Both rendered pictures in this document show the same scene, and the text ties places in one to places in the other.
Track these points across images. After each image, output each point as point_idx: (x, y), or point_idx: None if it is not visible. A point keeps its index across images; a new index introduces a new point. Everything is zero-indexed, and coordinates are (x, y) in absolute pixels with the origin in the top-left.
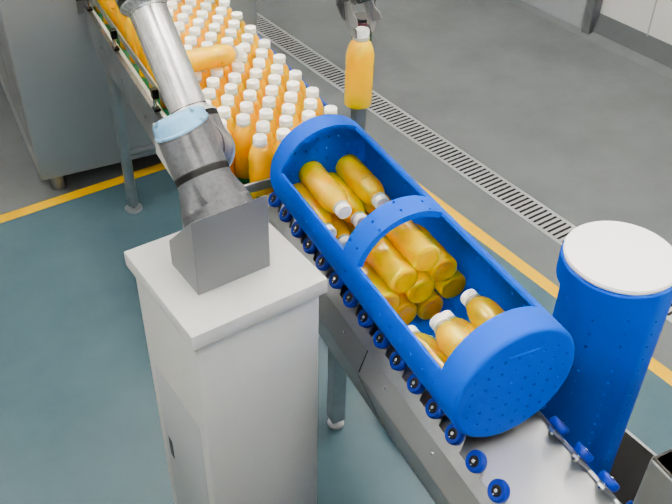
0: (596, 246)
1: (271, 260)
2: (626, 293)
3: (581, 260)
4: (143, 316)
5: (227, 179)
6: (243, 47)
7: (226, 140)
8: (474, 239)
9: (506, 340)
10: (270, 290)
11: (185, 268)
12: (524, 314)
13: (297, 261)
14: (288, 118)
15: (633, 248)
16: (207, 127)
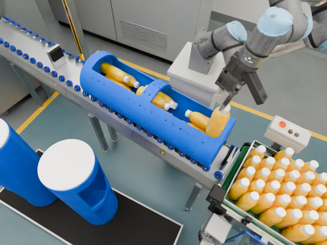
0: (78, 162)
1: (189, 70)
2: (63, 140)
3: (84, 149)
4: None
5: (206, 36)
6: None
7: (227, 55)
8: (123, 94)
9: (98, 51)
10: (180, 61)
11: None
12: (94, 60)
13: (181, 73)
14: (264, 171)
15: (60, 169)
16: (225, 30)
